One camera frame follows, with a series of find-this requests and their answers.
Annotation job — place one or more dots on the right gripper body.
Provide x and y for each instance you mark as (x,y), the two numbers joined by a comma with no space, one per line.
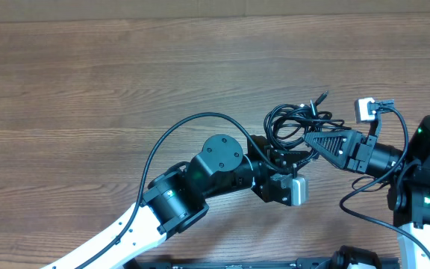
(357,150)

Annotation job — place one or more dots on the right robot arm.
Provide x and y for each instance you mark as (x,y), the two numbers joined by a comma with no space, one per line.
(406,171)

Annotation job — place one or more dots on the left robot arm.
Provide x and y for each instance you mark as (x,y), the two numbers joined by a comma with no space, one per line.
(177,199)

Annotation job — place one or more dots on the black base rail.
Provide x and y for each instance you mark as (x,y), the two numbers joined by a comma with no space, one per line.
(345,257)

